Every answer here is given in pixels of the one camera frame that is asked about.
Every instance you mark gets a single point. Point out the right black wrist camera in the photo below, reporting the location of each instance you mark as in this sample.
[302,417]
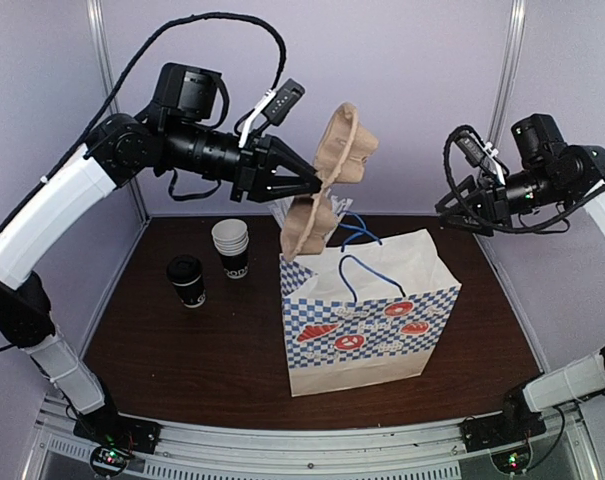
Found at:
[482,155]

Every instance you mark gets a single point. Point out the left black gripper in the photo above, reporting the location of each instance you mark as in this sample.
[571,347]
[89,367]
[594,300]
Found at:
[257,178]

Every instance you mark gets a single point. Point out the cardboard cup carrier tray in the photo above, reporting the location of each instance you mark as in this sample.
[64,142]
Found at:
[340,158]

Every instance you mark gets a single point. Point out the aluminium front frame rail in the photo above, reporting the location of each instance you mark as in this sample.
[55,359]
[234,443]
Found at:
[424,451]

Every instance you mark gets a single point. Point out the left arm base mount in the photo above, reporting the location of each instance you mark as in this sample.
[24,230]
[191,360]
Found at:
[111,429]

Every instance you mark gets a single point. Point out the stack of paper cups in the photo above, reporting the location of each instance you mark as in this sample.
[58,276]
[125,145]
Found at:
[231,239]

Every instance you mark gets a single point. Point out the black coffee cup lid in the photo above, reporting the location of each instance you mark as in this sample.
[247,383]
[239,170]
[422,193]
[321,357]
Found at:
[184,269]

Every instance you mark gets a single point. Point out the bundle of wrapped white straws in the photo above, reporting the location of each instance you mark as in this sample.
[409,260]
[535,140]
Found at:
[279,208]

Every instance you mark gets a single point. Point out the right aluminium corner post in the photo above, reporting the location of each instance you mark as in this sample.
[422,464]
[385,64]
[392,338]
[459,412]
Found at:
[510,64]

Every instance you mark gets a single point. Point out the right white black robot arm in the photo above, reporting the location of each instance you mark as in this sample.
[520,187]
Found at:
[556,180]

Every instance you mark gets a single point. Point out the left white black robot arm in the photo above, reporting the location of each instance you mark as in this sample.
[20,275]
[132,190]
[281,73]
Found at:
[172,133]

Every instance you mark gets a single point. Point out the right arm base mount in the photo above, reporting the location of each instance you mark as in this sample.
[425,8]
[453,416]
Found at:
[496,430]

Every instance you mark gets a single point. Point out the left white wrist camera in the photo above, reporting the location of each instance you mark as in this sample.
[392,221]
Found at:
[274,106]

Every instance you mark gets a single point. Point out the single black paper cup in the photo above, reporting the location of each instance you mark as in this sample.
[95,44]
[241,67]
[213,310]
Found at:
[192,295]

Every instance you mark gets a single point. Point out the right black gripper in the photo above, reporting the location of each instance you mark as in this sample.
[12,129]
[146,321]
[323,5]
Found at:
[491,204]

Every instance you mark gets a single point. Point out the checkered paper takeout bag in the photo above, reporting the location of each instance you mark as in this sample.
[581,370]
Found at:
[364,314]

